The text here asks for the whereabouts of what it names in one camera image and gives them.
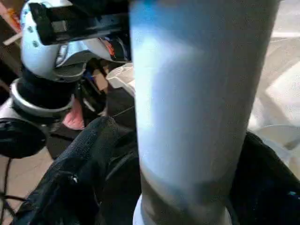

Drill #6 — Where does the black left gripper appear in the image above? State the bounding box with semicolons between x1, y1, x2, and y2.
29;0;131;61

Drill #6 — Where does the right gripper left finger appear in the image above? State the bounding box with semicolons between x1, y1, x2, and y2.
14;117;141;225

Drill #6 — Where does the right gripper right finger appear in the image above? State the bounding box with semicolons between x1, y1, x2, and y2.
231;131;300;225

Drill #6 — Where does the white plastic table leg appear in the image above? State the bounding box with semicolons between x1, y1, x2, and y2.
128;0;282;225

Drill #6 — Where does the pink cloth item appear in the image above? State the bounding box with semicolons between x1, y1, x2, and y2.
63;109;85;130

